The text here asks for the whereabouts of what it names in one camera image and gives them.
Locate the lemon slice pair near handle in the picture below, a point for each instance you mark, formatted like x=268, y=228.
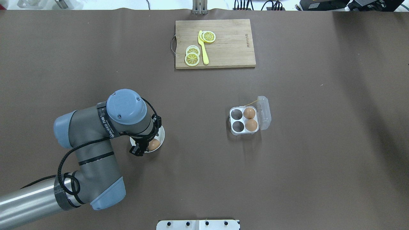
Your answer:
x=192, y=55

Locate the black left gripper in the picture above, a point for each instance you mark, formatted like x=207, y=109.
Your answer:
x=138, y=149

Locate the clear plastic egg box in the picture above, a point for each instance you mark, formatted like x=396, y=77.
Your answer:
x=263, y=116

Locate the white ceramic bowl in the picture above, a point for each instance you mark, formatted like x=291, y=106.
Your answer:
x=160, y=137

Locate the white camera stand pole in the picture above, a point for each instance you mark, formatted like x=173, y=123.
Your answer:
x=205, y=224

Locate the lemon slice pair far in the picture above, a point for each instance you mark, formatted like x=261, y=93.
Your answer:
x=207, y=36

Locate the aluminium frame post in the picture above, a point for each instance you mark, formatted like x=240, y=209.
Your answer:
x=200, y=7

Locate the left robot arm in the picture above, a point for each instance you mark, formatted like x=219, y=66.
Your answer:
x=89, y=172

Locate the brown egg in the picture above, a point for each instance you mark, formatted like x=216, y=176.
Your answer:
x=251, y=125
x=249, y=113
x=153, y=145

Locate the bamboo cutting board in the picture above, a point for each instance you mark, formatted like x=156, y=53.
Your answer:
x=233, y=47

